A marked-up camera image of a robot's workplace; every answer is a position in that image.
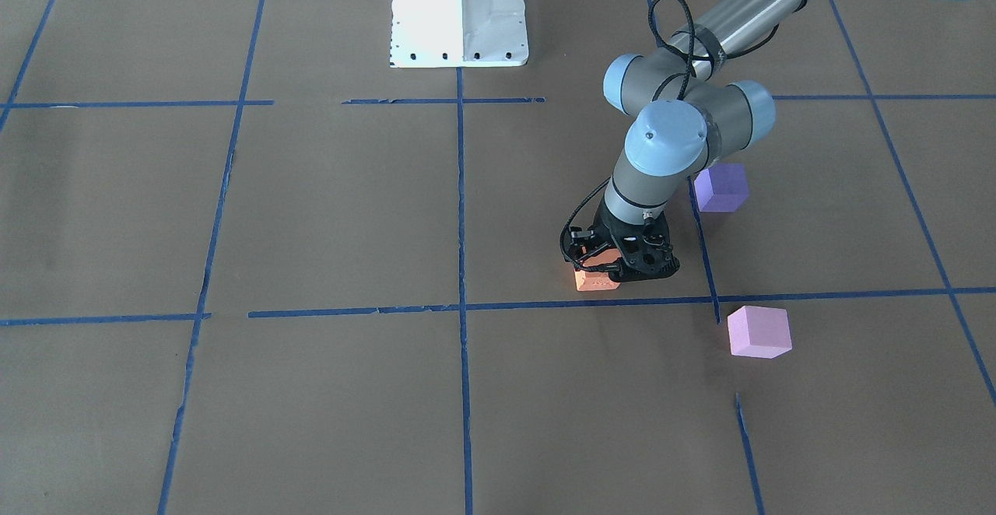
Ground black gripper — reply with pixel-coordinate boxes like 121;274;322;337
577;203;682;282

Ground orange foam cube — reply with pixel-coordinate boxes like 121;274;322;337
575;269;620;292

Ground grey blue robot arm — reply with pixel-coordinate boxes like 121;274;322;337
559;0;963;282

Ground purple foam cube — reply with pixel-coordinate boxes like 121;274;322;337
693;162;750;213

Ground pink foam cube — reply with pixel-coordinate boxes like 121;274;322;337
726;306;794;359

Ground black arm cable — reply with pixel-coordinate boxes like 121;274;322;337
559;0;780;267

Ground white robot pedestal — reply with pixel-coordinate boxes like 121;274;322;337
389;0;530;68

